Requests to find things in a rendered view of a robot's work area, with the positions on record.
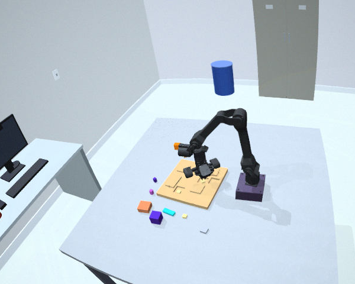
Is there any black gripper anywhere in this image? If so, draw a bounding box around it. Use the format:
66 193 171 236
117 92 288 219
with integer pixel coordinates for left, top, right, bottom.
183 158 220 180

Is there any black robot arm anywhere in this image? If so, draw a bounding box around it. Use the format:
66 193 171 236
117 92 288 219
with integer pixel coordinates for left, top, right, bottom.
177 108 260 187

